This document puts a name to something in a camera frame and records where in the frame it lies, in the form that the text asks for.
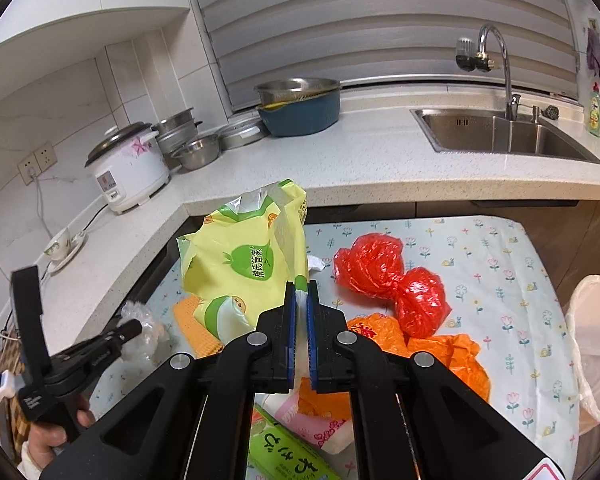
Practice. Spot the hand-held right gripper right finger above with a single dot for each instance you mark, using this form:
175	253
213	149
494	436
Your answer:
312	330

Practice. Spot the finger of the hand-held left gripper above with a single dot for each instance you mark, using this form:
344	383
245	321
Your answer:
97	350

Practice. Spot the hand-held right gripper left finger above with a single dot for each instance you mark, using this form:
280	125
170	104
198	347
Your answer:
292	320

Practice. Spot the clear plastic wrap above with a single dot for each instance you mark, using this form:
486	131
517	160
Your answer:
147	335

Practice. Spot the white paper towel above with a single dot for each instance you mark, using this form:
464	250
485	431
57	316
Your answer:
317	262

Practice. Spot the yellow green plastic bag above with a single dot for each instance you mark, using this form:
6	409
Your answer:
240	260

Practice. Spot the yellow waffle cloth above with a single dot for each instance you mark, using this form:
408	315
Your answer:
192	325

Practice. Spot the pink white packet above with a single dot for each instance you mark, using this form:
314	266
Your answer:
315	430

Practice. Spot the red plastic bag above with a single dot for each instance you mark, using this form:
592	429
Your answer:
415	295

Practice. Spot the orange plastic bag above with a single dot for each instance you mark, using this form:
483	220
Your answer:
450	355

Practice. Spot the white lined waste bin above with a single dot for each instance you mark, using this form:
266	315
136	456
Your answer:
595	340

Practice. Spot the person's left forearm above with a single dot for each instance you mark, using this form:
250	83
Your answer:
30	470

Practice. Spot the person's left hand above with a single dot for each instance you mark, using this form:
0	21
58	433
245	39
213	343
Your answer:
47	442

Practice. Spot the floral teacup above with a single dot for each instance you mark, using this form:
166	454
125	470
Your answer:
57	245

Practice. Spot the white cup on saucer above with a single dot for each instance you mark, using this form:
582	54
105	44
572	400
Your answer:
75	250

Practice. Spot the green snack packet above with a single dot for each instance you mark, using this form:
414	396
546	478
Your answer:
280	450

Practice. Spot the white rice cooker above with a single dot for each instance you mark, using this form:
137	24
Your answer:
130	170

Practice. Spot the floral tablecloth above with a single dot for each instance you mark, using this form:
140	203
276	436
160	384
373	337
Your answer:
495	280

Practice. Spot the small steel bowl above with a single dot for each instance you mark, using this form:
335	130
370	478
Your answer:
195	155

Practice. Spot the blue pot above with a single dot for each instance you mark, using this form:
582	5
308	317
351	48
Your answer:
300	117

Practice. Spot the stacked steel pots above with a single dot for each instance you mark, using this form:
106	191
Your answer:
177	130

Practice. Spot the large steel bowl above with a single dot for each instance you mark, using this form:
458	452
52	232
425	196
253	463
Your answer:
295	91

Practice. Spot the stainless steel sink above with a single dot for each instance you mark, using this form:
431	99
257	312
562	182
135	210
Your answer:
505	135

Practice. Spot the sink soap pump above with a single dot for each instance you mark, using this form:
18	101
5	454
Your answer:
535	114

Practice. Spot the grey window blind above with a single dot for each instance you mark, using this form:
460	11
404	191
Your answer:
380	10

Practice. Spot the steel wool scrubber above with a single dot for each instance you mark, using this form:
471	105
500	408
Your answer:
552	112

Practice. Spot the chrome faucet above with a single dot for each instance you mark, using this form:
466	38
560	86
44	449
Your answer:
505	60

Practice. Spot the white upper cabinet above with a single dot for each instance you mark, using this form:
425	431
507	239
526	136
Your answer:
80	0

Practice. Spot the green dish soap bottle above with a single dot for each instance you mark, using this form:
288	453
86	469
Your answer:
595	115

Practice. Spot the purple hanging cloth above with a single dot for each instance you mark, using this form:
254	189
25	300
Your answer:
596	55

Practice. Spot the white wall socket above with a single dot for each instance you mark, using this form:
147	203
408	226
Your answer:
46	156
28	170

